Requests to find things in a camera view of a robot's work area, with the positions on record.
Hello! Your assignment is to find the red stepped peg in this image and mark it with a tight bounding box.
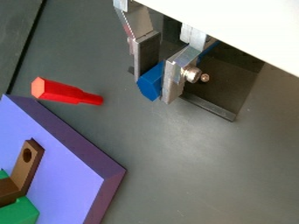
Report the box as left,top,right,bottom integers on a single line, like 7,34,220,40
30,77,103,105

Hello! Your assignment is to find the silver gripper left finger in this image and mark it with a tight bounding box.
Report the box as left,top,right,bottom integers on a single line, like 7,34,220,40
113,0,161,80

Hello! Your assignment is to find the blue stepped peg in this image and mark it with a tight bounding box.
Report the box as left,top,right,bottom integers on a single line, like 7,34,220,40
136,40,218,101

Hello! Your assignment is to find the green U-shaped block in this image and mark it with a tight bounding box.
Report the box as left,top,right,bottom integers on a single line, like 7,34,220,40
0,170,39,224

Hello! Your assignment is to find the black angle fixture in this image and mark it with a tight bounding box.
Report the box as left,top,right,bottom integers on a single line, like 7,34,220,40
126,17,266,123

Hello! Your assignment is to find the purple base block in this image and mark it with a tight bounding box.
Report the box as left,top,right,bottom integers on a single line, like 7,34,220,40
0,94,126,224

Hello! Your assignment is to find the brown L-shaped bracket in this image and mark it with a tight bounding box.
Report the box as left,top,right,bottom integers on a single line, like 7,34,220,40
0,139,43,207

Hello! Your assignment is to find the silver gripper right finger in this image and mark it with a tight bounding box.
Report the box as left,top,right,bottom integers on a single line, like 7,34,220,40
161,24,206,104

